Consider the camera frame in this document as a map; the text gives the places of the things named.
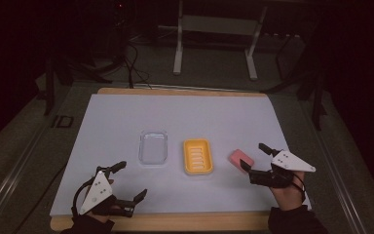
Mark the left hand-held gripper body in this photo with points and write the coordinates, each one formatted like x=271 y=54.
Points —
x=96 y=191

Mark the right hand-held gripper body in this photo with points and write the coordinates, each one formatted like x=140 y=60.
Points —
x=289 y=162

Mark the pink soap bar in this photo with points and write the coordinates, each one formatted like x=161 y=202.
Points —
x=238 y=157

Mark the person's left hand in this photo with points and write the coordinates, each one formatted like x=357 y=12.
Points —
x=100 y=217

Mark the person's right hand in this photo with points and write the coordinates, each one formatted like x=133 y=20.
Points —
x=287 y=196

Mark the clear plastic tray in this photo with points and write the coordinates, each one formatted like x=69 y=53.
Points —
x=153 y=148

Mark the yellow soap dish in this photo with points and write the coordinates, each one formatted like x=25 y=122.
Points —
x=198 y=156

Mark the black stand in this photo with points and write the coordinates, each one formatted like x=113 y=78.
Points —
x=318 y=107
x=49 y=91

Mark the white table mat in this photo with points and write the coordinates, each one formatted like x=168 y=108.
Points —
x=207 y=113

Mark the white metal stand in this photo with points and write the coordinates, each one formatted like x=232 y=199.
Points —
x=217 y=25

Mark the metal floor rail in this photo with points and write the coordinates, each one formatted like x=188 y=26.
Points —
x=9 y=177
x=341 y=185

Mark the black floor bracket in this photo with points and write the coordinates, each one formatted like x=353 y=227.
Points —
x=61 y=116

